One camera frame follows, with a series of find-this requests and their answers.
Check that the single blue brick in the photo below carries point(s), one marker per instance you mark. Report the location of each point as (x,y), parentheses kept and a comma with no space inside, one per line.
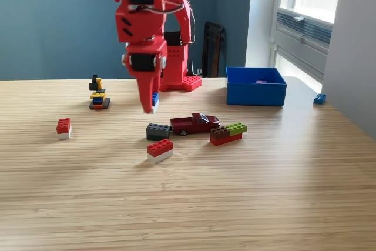
(319,99)

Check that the dark red toy pickup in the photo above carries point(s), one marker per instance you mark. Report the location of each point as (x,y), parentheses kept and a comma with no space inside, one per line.
(194,126)

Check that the yellow toy digger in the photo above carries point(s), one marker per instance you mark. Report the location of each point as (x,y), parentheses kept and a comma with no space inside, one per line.
(100,102)

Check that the blue plastic bin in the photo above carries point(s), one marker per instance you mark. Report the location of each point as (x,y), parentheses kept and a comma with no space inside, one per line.
(255,95)

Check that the brown green red brick stack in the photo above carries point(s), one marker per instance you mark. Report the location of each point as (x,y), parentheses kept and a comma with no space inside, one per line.
(226,137)

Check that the small red white brick stack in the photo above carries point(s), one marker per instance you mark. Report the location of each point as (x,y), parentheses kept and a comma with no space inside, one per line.
(63,126)

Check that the black table clamp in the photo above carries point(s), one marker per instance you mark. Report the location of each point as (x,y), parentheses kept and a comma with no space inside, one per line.
(191,68)

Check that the long red white brick stack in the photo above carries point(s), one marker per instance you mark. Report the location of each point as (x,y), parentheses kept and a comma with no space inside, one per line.
(160,149)

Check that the pink purple brick stack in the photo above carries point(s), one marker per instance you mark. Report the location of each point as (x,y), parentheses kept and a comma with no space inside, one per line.
(261,81)

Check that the dark folded chair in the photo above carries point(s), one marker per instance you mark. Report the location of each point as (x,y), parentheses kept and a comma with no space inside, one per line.
(213,45)

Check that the grey slatted window vent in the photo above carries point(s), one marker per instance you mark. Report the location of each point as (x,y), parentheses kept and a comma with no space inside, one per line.
(308,29)

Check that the grey brick stack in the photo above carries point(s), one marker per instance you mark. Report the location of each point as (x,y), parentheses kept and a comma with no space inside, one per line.
(158,132)

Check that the blue white brick stack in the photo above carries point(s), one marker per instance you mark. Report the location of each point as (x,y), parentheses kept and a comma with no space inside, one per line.
(156,101)

